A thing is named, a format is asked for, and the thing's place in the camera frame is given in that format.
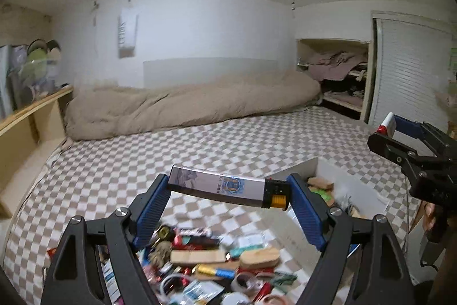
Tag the green clothespin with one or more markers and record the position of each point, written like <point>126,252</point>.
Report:
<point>285,279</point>

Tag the open closet shelf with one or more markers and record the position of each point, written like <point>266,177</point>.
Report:
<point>367,76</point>

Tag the blue white snack packet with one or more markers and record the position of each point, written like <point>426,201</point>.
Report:
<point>203,294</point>

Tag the white storage box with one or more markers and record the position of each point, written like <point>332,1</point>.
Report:
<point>357,180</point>

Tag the checkered bed sheet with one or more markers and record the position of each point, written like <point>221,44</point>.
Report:
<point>107,169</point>

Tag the long wooden block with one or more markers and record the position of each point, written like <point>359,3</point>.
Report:
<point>198,256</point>

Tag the beige duvet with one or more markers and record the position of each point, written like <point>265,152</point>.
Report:
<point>185,101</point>

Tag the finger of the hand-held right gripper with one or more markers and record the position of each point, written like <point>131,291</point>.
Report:
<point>389,147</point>
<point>408,127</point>

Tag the black round tin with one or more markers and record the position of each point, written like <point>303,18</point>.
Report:
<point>166,232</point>

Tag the white round disc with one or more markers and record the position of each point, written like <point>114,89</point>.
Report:
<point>235,299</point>

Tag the white hanging wall sign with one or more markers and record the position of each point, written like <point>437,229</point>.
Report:
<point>127,33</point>

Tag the person's right hand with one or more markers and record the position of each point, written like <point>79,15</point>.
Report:
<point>429,215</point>

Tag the small red white item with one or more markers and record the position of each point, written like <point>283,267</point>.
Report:
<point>387,124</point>

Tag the stack of hats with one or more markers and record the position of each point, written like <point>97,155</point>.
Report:
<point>39,62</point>

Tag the black red long box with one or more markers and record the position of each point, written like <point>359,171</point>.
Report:
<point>196,242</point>

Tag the gold and blue tube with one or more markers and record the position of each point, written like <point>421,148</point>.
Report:
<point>216,271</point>

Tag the pile of pink clothes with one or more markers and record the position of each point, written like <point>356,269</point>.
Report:
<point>332,65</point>

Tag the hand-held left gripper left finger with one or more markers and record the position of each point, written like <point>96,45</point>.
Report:
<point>153,212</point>

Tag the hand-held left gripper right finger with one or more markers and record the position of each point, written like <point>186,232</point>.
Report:
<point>307,215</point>

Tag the white sliding door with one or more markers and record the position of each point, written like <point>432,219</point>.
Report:
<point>407,76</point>

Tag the silver patterned lighter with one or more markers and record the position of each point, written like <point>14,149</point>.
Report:
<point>214,183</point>

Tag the wooden side shelf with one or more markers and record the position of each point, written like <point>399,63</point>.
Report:
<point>25,144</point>

